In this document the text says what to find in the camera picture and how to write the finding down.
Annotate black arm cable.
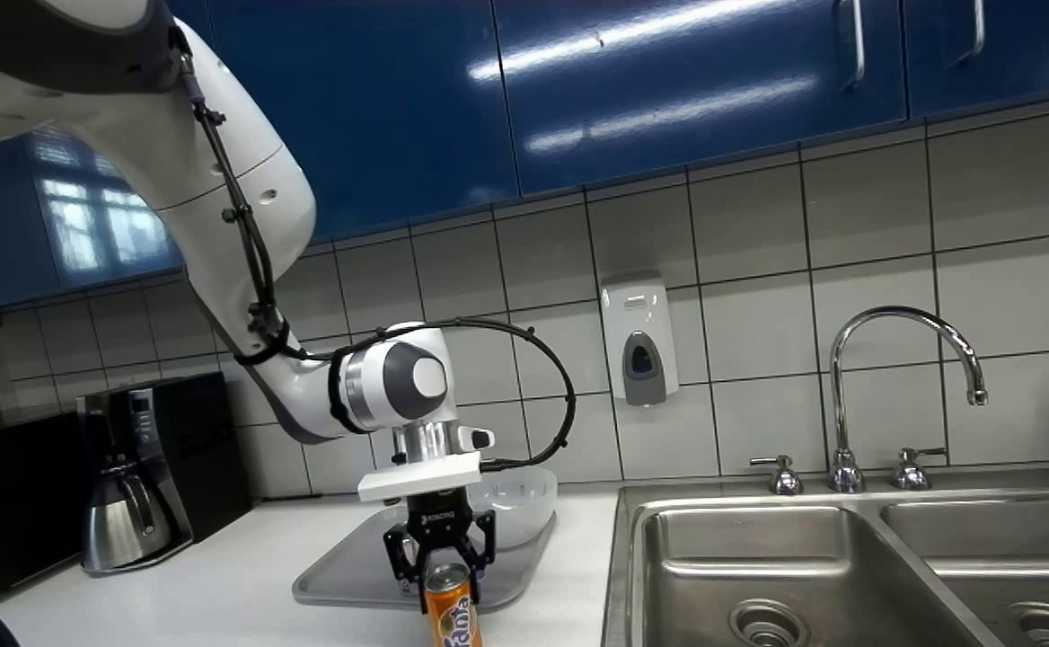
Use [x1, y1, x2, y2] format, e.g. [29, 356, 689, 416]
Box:
[169, 23, 580, 473]

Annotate steel coffee carafe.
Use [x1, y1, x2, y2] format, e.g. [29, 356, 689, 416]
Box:
[82, 459, 178, 574]

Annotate black coffee maker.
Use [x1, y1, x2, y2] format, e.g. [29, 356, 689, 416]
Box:
[0, 375, 252, 596]

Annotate clear plastic bowl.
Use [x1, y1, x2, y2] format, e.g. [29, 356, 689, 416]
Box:
[469, 468, 559, 549]

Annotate stainless steel sink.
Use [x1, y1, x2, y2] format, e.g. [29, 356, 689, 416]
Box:
[602, 468, 1049, 647]

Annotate chrome faucet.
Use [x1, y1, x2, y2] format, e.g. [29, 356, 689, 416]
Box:
[747, 302, 992, 496]

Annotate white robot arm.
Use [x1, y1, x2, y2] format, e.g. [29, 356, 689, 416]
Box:
[0, 0, 497, 582]

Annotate blue upper cabinets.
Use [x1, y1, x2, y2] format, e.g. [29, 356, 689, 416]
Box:
[0, 0, 1049, 307]

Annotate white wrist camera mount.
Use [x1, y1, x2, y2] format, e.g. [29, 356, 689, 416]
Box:
[355, 420, 497, 503]

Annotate orange soda can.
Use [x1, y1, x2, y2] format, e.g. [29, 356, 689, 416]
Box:
[424, 555, 484, 647]

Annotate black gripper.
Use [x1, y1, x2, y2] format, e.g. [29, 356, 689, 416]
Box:
[385, 489, 497, 582]

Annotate white soap dispenser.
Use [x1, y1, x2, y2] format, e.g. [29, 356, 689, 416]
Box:
[602, 278, 681, 406]

